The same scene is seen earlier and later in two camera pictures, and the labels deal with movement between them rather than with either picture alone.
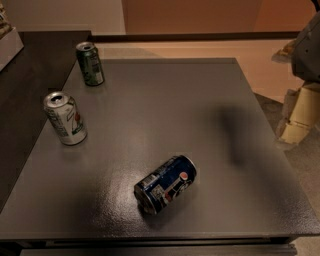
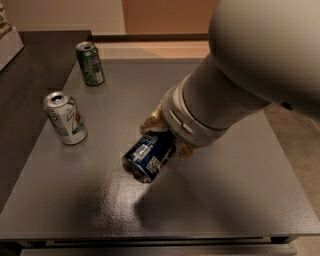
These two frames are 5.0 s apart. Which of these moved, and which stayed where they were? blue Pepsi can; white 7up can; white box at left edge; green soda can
Moved: blue Pepsi can
Stayed: white box at left edge; green soda can; white 7up can
